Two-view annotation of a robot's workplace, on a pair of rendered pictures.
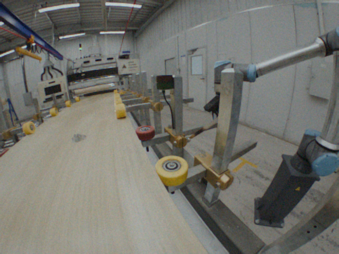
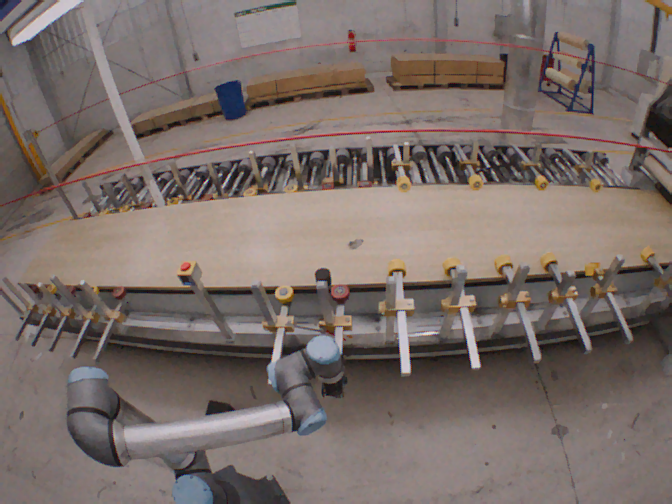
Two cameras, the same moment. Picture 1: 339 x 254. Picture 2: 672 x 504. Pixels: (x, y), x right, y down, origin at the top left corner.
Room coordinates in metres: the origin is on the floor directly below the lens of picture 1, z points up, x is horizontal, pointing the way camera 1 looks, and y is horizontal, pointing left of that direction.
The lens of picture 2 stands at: (0.95, -0.63, 2.00)
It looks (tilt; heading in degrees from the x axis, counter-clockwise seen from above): 44 degrees down; 124
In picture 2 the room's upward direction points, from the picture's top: 9 degrees counter-clockwise
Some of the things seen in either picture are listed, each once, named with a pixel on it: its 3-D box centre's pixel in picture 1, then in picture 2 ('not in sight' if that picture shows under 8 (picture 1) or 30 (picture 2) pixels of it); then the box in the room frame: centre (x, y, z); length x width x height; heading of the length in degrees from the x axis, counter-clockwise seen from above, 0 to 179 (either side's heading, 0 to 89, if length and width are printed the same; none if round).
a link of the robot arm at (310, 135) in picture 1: (312, 143); (198, 494); (0.37, -0.92, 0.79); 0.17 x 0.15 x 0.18; 143
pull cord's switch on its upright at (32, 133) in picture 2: not in sight; (56, 179); (-2.32, -0.08, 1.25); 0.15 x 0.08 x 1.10; 24
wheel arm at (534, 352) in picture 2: (141, 95); (520, 306); (1.21, 0.26, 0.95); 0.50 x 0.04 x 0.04; 114
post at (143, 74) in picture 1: (145, 102); (451, 307); (0.93, 0.17, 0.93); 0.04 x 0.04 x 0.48; 24
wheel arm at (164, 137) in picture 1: (185, 132); (339, 337); (0.54, -0.08, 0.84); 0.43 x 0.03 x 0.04; 114
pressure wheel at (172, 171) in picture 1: (172, 179); (286, 299); (0.23, 0.00, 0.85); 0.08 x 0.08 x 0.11
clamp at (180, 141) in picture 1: (174, 136); (335, 323); (0.49, -0.02, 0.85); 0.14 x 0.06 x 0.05; 24
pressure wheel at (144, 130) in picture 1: (146, 139); (341, 298); (0.45, 0.10, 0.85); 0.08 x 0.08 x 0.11
